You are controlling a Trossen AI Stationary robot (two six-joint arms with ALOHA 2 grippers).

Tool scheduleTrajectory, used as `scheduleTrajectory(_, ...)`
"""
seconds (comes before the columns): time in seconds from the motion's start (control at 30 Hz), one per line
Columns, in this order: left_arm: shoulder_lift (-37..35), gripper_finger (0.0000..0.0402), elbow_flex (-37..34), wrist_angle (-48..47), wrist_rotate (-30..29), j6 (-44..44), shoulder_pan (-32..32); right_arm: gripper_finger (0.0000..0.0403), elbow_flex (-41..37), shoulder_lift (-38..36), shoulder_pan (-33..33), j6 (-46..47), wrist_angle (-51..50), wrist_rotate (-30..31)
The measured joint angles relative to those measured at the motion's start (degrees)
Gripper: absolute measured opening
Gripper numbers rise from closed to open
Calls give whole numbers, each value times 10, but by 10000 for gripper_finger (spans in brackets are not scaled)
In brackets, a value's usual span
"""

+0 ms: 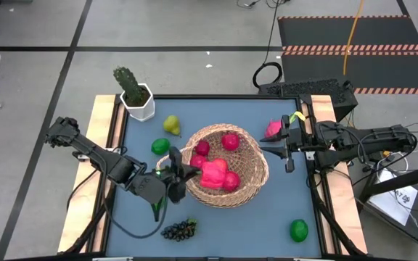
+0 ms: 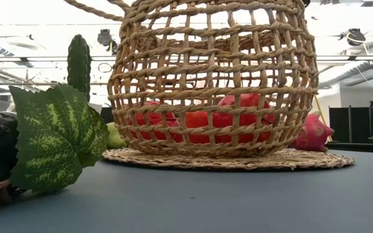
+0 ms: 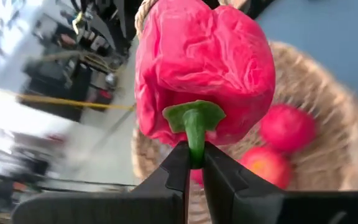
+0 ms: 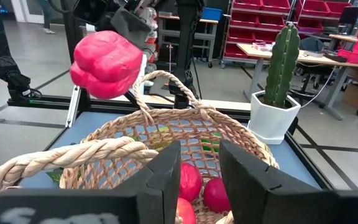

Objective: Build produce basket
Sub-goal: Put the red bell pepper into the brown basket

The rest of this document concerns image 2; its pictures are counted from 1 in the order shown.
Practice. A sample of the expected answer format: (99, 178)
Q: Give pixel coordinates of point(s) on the orange-red peach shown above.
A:
(197, 121)

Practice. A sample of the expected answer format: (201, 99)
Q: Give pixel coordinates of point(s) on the small dark red fruit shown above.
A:
(154, 115)

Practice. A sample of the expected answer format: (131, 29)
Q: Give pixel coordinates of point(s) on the yellow-green pear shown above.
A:
(115, 140)

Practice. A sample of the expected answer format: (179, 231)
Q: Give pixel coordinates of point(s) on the pink dragon fruit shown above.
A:
(312, 136)

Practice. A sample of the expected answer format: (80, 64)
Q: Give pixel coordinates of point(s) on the black ceiling-hung device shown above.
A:
(107, 40)

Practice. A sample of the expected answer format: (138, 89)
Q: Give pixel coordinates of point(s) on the green artificial cactus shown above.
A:
(79, 64)

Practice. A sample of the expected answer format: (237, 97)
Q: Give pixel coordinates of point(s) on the black grape bunch with leaf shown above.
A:
(53, 139)

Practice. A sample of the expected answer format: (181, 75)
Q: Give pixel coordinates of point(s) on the round woven straw placemat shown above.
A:
(319, 160)

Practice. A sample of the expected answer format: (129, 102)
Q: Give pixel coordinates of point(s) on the black office partition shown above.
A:
(338, 124)

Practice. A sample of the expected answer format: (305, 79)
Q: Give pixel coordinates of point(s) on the dark office desk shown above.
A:
(361, 147)

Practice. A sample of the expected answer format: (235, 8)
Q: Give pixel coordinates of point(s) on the black ceiling lamp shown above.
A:
(355, 37)

